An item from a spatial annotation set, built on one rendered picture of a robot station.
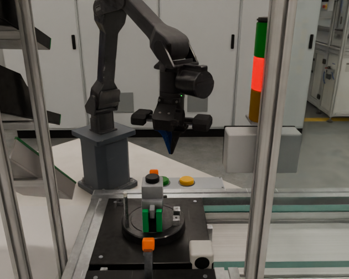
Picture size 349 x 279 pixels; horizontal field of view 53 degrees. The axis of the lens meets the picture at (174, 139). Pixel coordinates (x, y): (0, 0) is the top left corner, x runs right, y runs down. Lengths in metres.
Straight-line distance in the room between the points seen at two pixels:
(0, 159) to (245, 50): 3.37
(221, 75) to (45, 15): 1.85
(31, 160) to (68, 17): 3.11
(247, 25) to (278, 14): 3.22
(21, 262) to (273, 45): 0.49
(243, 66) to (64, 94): 1.91
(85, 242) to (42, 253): 0.18
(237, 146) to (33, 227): 0.67
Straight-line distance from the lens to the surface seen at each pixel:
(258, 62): 0.54
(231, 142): 0.57
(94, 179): 1.13
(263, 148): 0.55
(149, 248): 0.60
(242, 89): 3.82
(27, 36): 0.65
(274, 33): 0.51
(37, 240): 1.00
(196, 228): 0.79
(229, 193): 0.96
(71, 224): 1.03
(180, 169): 1.29
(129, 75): 3.72
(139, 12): 0.84
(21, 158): 0.68
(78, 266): 0.75
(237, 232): 0.88
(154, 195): 0.73
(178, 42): 0.76
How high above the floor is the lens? 1.44
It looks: 22 degrees down
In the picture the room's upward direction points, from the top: straight up
